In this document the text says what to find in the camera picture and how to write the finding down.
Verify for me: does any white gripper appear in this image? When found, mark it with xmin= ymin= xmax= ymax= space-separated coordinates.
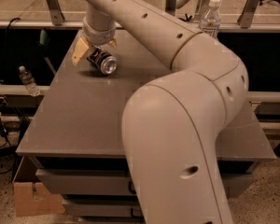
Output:
xmin=72 ymin=18 xmax=118 ymax=66

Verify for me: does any blue pepsi can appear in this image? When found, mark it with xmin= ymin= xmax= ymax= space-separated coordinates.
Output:
xmin=87 ymin=45 xmax=118 ymax=76

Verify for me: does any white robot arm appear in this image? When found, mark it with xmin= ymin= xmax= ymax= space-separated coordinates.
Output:
xmin=86 ymin=0 xmax=248 ymax=224

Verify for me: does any grey drawer cabinet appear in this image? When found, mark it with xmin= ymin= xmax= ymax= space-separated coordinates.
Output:
xmin=18 ymin=31 xmax=274 ymax=224

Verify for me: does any clear water bottle on table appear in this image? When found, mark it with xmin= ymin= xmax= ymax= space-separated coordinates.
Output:
xmin=199 ymin=0 xmax=220 ymax=38

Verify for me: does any lower grey drawer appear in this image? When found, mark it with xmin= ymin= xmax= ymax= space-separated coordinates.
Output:
xmin=63 ymin=200 xmax=143 ymax=217

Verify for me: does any cardboard box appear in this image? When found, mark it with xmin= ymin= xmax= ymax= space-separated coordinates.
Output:
xmin=12 ymin=155 xmax=66 ymax=218

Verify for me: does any green handled tool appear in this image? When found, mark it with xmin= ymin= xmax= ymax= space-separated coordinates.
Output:
xmin=38 ymin=29 xmax=56 ymax=75

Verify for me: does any left metal bracket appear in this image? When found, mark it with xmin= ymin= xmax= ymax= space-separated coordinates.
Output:
xmin=46 ymin=0 xmax=64 ymax=26

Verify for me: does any small water bottle on rail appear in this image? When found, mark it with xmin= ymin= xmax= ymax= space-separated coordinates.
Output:
xmin=19 ymin=65 xmax=40 ymax=97

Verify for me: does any black cable on left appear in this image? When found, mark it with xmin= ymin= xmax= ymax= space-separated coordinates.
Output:
xmin=0 ymin=17 xmax=31 ymax=175

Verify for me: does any right metal bracket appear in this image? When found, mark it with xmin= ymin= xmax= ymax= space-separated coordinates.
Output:
xmin=237 ymin=0 xmax=259 ymax=29

